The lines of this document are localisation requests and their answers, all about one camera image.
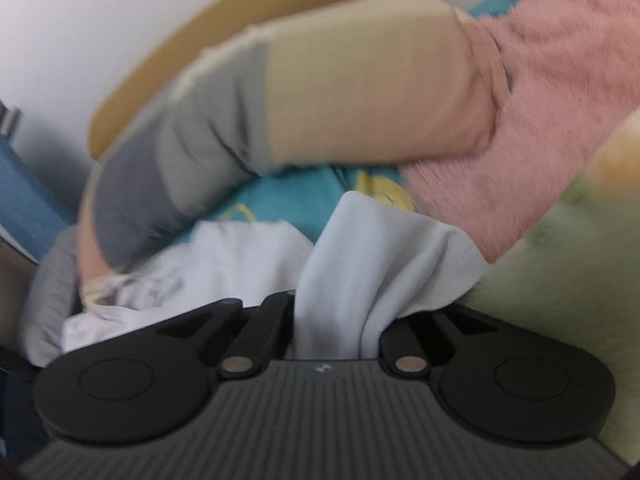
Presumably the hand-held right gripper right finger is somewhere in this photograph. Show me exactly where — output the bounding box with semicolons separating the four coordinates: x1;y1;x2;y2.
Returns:
377;305;501;378

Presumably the patchwork pillow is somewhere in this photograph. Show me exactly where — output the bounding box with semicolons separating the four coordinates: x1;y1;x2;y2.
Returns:
77;0;511;306

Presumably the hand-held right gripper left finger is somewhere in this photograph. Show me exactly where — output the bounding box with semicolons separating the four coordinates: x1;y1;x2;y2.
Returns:
155;290;297;380

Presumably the blue chair cushion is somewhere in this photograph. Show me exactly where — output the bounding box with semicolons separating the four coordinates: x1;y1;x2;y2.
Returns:
0;142;76;266

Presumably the teal printed bed sheet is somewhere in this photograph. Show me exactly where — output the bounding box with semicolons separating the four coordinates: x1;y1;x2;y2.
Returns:
170;0;521;251

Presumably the green printed fleece blanket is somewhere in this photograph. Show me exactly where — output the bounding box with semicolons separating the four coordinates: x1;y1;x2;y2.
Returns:
460;110;640;466

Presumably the pink fluffy garment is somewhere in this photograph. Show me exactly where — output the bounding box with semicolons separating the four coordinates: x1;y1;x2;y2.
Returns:
400;0;640;266

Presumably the mustard yellow headboard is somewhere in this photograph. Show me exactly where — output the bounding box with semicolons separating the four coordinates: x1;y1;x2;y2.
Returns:
87;0;431;161

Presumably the white shirt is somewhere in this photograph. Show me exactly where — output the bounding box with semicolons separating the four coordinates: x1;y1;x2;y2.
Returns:
60;191;488;361

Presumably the grey seat cushion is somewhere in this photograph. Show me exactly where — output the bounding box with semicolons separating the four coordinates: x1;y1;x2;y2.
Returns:
20;225;83;368

